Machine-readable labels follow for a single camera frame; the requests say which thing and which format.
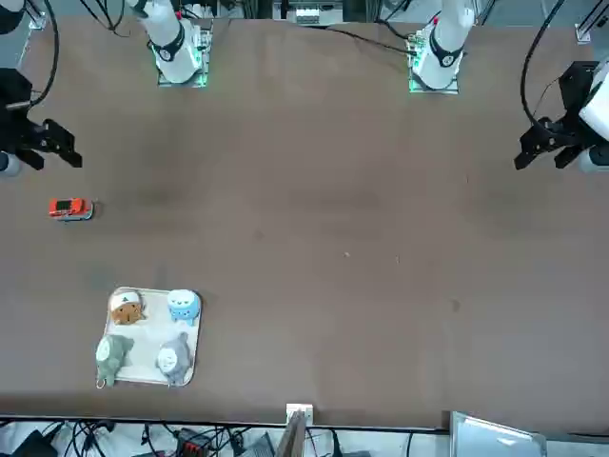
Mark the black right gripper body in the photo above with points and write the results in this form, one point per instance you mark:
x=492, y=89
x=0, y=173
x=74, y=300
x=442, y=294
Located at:
x=14, y=109

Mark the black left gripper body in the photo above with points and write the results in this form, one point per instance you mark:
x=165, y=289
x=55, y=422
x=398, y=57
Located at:
x=578, y=85

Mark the orange-and-blue toy bus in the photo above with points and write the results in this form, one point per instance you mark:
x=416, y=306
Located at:
x=69, y=207

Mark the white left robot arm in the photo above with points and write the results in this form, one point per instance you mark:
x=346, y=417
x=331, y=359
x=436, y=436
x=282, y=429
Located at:
x=445, y=47

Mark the brown plush with white cap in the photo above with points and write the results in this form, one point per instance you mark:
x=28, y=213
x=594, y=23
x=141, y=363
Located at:
x=126, y=311

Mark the light blue plush toy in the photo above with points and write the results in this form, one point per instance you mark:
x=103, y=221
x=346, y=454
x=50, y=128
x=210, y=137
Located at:
x=182, y=307

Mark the white square tray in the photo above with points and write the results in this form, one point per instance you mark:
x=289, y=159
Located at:
x=151, y=333

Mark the green-grey plush toy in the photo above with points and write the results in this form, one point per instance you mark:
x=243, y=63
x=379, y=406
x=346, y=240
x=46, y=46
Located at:
x=111, y=354

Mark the grey plush toy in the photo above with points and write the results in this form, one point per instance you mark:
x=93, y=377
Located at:
x=173, y=359

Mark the white power strip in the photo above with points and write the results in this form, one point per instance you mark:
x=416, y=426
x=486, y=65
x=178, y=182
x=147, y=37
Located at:
x=308, y=15

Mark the black power adapter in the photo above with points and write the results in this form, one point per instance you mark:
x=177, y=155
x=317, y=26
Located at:
x=33, y=445

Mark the silver metal box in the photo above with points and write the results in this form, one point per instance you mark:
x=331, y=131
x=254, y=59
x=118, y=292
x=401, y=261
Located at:
x=495, y=438

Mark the black and red device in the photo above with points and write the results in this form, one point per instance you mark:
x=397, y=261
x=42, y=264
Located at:
x=192, y=443

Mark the white socket box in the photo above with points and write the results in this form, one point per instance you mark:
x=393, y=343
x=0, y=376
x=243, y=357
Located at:
x=300, y=409

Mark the grey ribbed adapter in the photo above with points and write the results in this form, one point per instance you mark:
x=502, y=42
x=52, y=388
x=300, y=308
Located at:
x=259, y=446

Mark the aluminium frame profile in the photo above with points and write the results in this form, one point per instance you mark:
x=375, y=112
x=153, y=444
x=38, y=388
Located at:
x=587, y=28
x=38, y=16

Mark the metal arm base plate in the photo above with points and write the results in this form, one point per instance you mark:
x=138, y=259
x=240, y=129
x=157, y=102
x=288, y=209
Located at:
x=414, y=62
x=202, y=47

